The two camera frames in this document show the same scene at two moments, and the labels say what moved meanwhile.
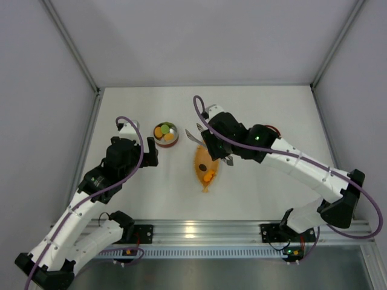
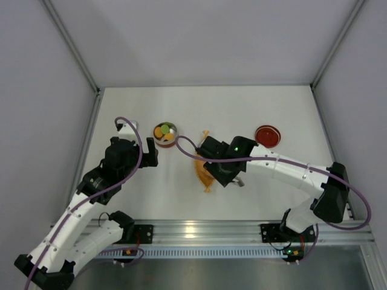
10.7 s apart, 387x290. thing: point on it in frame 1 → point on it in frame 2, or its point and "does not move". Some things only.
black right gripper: x=215 y=148 → x=216 y=169
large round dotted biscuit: x=169 y=137 does not move
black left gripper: x=148 y=157 does not move
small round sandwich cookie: x=158 y=132 does not move
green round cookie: x=164 y=128 does not move
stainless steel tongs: x=228 y=159 → x=238 y=180
